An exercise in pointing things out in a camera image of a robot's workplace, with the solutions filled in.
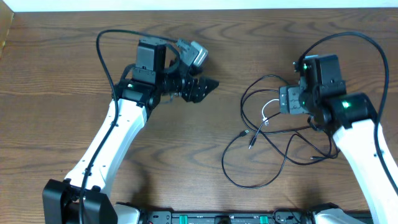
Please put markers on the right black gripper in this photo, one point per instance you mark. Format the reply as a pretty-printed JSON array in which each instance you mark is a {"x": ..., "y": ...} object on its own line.
[{"x": 289, "y": 99}]

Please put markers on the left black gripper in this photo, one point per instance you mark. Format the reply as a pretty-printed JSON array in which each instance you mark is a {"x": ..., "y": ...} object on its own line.
[{"x": 191, "y": 89}]

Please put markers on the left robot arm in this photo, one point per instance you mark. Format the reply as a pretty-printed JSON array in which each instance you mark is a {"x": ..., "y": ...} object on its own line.
[{"x": 160, "y": 69}]

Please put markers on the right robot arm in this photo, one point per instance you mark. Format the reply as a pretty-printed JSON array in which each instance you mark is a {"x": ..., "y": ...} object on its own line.
[{"x": 350, "y": 119}]

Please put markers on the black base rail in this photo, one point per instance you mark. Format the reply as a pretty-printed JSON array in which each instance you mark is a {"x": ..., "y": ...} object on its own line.
[{"x": 328, "y": 213}]

